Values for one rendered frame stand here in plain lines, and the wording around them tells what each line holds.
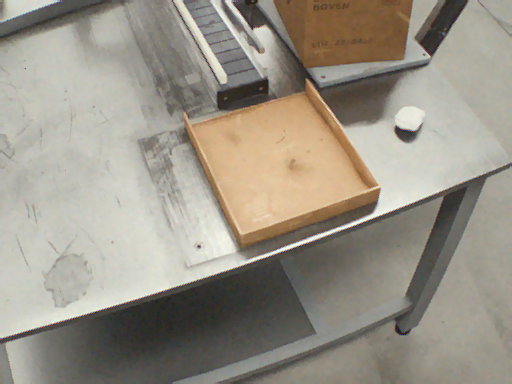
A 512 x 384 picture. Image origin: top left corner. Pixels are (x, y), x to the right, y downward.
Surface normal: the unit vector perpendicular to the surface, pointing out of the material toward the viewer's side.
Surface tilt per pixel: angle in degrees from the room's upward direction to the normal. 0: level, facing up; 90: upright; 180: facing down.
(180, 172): 0
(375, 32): 90
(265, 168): 0
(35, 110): 0
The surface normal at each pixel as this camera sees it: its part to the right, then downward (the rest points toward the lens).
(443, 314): 0.00, -0.62
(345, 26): 0.21, 0.77
